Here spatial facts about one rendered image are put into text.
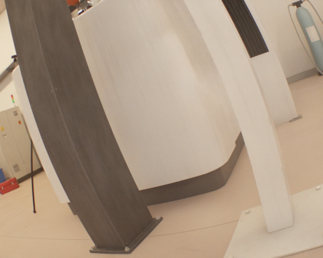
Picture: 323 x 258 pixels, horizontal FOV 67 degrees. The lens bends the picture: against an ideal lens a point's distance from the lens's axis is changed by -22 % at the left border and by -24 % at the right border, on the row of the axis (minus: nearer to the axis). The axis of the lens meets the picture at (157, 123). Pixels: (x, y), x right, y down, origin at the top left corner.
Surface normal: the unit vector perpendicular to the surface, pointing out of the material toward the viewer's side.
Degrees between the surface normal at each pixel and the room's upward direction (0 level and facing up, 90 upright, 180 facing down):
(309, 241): 0
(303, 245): 0
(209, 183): 90
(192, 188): 90
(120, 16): 90
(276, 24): 90
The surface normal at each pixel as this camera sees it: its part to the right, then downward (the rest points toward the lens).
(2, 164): -0.39, 0.24
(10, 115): 0.84, -0.30
